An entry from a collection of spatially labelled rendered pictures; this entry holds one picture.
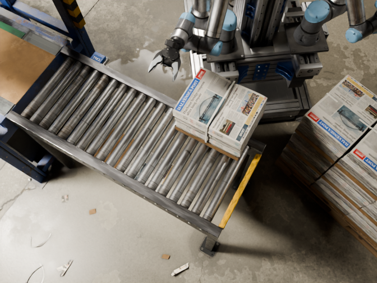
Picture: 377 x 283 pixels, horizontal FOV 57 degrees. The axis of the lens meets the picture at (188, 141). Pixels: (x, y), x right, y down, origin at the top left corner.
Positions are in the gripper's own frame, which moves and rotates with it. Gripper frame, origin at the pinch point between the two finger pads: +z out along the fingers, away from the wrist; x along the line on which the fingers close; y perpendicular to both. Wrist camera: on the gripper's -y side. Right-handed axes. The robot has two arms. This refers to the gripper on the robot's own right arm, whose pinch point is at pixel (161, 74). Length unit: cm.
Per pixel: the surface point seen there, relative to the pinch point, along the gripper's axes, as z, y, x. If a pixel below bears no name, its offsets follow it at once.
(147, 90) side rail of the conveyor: -12.4, 45.7, 12.3
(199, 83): -13.0, 18.5, -15.6
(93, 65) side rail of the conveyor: -18, 51, 48
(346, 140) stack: -18, 28, -97
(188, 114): 4.5, 18.4, -16.1
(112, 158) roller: 31, 46, 14
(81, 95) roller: 3, 51, 47
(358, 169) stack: -9, 35, -109
